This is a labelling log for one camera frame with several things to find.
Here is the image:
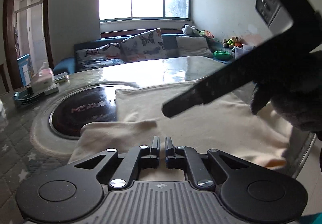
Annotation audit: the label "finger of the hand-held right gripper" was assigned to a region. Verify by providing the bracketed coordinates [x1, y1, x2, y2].
[162, 83, 205, 118]

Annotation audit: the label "round black induction cooktop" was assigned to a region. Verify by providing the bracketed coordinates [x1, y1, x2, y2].
[48, 84, 141, 140]

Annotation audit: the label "blue and white box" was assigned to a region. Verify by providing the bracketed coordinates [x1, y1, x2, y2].
[17, 54, 34, 86]

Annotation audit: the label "blue corner sofa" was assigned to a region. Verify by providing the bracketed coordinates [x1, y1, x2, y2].
[52, 33, 237, 76]

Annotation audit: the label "grey pillow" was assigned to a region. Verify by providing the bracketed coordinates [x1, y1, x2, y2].
[175, 35, 214, 58]

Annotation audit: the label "panda plush toy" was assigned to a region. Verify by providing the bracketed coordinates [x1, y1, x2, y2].
[182, 24, 200, 36]

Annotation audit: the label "butterfly print pillow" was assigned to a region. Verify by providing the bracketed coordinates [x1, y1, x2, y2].
[75, 43, 122, 63]
[120, 28, 166, 63]
[78, 54, 126, 71]

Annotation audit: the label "white plastic bag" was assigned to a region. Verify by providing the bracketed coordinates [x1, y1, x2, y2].
[0, 98, 8, 126]

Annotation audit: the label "brown and green plush toys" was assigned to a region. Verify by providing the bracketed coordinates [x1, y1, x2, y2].
[223, 36, 243, 48]

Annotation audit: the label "blue tray with items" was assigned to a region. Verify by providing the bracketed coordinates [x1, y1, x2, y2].
[14, 89, 41, 107]

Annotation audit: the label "flat white box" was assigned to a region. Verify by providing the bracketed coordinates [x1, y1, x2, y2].
[44, 84, 59, 96]

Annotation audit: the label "dark wooden chair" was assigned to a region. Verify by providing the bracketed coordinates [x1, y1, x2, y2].
[0, 63, 10, 94]

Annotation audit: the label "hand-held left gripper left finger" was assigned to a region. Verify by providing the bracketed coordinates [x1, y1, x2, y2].
[68, 136, 161, 188]

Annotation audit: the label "person's right hand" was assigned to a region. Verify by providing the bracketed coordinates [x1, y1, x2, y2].
[250, 50, 322, 139]

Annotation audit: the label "pink tissue pack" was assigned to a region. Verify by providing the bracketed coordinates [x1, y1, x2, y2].
[38, 63, 53, 78]

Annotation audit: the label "green plastic bowl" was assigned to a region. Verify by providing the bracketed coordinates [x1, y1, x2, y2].
[213, 50, 231, 60]

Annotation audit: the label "brown door frame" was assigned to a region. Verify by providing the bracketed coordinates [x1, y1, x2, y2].
[4, 0, 54, 91]

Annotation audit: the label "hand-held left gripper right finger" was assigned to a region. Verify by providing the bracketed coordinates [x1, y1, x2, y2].
[165, 136, 259, 188]

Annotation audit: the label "green packet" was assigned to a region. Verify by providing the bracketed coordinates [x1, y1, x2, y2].
[53, 72, 69, 82]

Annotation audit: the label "cream garment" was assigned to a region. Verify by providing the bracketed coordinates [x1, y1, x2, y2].
[68, 79, 296, 182]

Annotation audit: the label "clear plastic storage box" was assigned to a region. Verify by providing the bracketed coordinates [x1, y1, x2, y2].
[233, 45, 257, 60]

